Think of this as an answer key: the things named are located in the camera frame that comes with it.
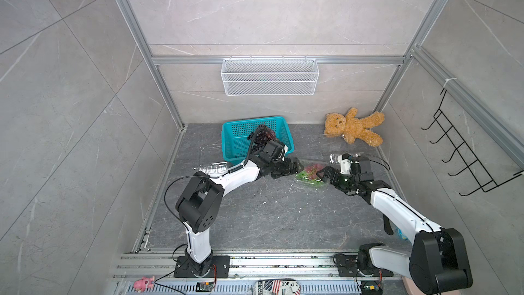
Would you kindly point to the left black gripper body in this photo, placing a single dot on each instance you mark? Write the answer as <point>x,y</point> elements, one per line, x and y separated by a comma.
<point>279,169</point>

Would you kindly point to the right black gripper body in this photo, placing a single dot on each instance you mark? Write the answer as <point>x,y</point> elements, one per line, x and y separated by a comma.
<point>344,182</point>

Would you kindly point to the red grape bunch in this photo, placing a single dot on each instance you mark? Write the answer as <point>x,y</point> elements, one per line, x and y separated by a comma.
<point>313,170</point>

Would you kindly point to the clear clamshell container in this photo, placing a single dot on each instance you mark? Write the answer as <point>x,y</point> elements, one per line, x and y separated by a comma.
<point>215,168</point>
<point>334,157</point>
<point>306,163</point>

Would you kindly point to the green grape bunch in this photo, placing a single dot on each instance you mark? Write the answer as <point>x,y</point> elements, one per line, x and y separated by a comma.
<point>302,179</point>

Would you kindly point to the dark purple grape bunch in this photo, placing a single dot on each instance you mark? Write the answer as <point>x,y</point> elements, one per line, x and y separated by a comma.
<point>259,138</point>

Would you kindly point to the teal plastic basket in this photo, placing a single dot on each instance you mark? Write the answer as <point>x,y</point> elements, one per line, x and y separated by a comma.
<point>235,136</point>

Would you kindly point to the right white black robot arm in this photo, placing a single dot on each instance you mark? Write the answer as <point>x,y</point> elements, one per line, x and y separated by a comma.
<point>438,261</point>

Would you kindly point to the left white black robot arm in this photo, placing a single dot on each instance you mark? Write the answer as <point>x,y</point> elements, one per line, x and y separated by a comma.
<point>199,204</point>

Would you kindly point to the brown teddy bear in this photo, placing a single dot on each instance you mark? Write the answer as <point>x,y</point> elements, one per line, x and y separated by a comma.
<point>351,128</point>

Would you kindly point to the black comb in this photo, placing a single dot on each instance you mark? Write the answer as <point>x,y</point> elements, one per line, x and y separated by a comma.
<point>387,225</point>

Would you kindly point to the flag pattern object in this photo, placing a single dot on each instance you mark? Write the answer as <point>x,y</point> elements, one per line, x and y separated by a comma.
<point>277,287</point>

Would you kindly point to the pink plush toy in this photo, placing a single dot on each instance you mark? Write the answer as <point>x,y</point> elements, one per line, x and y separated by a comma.
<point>144,284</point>

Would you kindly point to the white wire mesh shelf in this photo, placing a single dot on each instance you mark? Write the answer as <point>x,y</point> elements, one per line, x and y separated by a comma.
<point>269,77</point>

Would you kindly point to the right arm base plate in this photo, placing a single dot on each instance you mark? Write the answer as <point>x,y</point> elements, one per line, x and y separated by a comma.
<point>348,266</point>

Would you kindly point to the black wire hook rack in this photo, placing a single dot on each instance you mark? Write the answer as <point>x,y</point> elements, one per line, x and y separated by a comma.
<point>463,149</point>

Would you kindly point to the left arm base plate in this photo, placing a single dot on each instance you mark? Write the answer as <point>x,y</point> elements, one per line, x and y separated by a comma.
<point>216,266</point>

